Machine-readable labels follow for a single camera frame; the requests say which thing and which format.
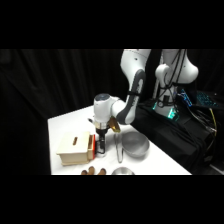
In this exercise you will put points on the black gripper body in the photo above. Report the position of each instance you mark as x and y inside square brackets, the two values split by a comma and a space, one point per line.
[101, 133]

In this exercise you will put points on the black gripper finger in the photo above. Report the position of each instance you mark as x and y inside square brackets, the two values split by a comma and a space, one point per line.
[99, 147]
[103, 147]

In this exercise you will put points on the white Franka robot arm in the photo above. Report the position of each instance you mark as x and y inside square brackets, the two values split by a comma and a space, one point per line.
[131, 100]

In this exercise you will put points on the light wooden drawer box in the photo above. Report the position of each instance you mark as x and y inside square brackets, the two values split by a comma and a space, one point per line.
[73, 148]

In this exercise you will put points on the yellow tag on wrist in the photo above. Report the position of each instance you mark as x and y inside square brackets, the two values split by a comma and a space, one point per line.
[115, 125]

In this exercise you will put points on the brown round food piece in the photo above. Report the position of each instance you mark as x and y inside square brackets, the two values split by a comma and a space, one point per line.
[91, 170]
[102, 171]
[84, 172]

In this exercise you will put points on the small silver metal bowl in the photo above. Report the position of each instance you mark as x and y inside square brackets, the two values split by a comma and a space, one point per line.
[122, 171]

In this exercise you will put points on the grey metal bowl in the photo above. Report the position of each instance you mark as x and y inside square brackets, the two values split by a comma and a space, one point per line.
[135, 144]

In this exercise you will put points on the black curtain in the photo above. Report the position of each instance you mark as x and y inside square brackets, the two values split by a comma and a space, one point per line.
[40, 86]

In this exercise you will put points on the blue backlit keyboard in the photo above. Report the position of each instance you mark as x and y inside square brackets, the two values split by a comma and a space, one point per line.
[206, 99]

